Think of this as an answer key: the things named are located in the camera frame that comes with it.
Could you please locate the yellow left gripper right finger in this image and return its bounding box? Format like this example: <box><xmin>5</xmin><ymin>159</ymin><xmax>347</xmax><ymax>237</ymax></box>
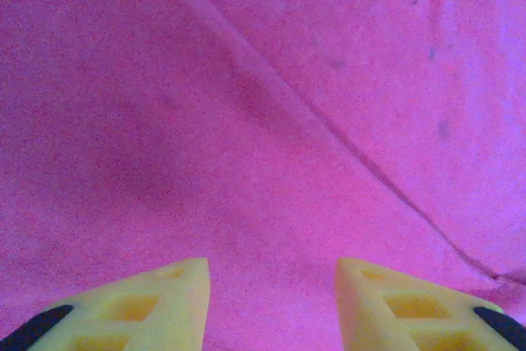
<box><xmin>335</xmin><ymin>256</ymin><xmax>526</xmax><ymax>351</ymax></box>

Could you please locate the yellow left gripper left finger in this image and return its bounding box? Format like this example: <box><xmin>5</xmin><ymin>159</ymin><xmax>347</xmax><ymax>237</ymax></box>
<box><xmin>0</xmin><ymin>256</ymin><xmax>210</xmax><ymax>351</ymax></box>

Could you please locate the red t-shirt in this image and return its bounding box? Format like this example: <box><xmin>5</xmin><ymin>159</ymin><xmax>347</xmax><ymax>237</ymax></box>
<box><xmin>0</xmin><ymin>0</ymin><xmax>526</xmax><ymax>351</ymax></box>

